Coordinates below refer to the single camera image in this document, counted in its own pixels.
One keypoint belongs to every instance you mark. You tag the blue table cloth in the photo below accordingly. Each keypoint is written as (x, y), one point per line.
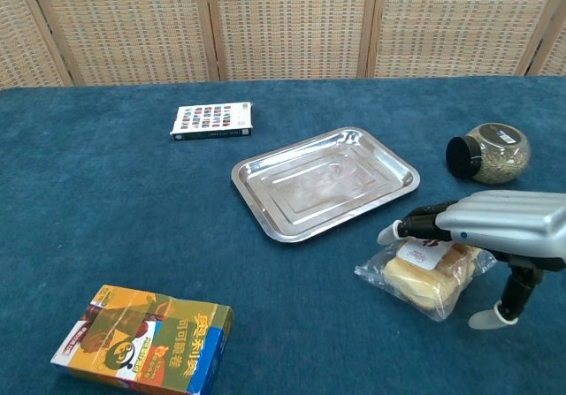
(132, 218)

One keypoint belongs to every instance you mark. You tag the round glass jar black lid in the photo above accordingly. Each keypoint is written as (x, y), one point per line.
(495, 158)

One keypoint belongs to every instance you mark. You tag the white box with colourful squares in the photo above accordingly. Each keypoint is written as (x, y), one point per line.
(208, 119)

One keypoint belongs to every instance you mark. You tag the bread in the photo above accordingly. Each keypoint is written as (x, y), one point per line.
(431, 275)

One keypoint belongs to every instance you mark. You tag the stainless steel rectangular tray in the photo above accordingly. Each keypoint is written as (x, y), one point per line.
(318, 187)

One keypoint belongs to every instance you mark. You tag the woven folding screen wooden frame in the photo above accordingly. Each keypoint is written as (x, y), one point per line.
(283, 24)

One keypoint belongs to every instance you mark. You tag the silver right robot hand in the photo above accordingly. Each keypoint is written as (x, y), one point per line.
(495, 222)

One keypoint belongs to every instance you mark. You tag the yellow snack box with cartoon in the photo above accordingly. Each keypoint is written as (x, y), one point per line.
(146, 337)

